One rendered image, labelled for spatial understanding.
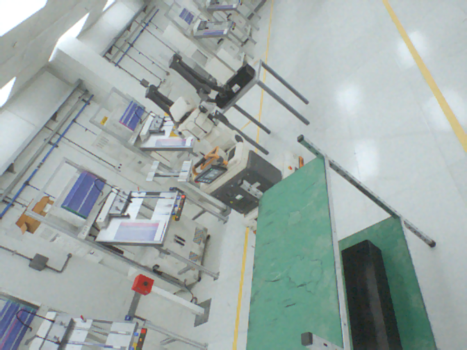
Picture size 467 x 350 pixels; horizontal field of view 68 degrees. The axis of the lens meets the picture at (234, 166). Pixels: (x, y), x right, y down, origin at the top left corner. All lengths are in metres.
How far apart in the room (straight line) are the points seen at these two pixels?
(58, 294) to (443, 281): 4.30
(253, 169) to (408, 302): 1.57
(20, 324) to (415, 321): 2.79
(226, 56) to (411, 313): 6.58
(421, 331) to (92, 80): 6.16
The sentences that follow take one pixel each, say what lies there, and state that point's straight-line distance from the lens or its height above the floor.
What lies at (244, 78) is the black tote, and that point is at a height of 0.86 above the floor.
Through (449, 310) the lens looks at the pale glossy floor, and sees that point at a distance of 2.15.
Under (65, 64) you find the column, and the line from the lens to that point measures 6.88.
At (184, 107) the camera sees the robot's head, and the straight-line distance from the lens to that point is 3.07.
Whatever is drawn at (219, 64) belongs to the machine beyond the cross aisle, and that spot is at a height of 0.44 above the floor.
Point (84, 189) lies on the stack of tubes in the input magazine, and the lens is 3.99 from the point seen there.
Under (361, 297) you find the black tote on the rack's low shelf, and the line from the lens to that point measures 1.96.
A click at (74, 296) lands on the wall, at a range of 5.20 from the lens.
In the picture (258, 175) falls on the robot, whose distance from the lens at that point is 2.90.
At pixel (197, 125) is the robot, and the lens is 3.07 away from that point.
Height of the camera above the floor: 1.84
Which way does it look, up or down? 22 degrees down
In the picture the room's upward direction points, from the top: 56 degrees counter-clockwise
